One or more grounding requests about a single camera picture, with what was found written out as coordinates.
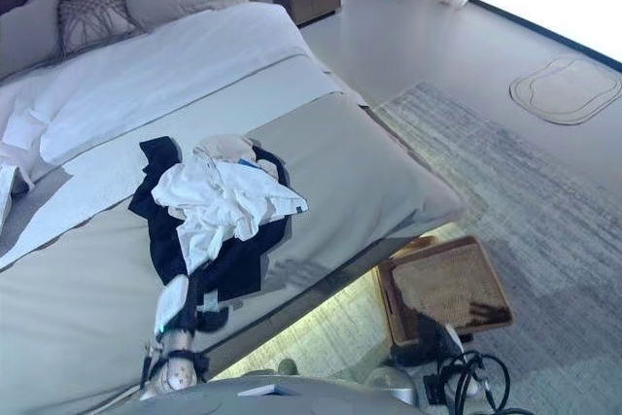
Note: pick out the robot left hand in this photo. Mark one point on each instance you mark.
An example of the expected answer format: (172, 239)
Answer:
(177, 303)

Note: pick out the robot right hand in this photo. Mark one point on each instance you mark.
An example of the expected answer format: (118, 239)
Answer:
(444, 332)

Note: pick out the black garment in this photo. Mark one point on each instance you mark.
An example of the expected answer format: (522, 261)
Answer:
(160, 225)

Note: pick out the robot right silver arm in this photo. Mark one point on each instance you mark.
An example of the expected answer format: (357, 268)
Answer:
(461, 371)

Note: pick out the robot left silver arm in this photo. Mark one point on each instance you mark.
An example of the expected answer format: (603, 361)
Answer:
(175, 366)

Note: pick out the woven wicker basket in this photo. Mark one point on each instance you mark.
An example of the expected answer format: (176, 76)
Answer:
(452, 274)

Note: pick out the large bed with grey cover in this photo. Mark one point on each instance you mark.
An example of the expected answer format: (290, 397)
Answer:
(340, 177)

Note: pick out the white garment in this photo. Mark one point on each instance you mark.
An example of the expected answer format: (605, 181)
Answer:
(228, 201)

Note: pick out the grey robot torso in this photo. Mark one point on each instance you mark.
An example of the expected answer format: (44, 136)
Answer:
(272, 398)

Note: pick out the grey textured area rug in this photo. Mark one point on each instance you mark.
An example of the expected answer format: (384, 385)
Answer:
(510, 201)

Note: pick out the beige garment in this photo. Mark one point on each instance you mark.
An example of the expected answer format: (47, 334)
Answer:
(226, 145)

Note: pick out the white duvet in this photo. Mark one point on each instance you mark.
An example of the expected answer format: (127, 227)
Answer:
(170, 70)

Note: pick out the white oval floor mat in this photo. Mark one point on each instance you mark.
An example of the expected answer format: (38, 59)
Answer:
(559, 89)

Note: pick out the patterned grey decorative cushion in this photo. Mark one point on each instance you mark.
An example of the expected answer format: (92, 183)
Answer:
(94, 21)

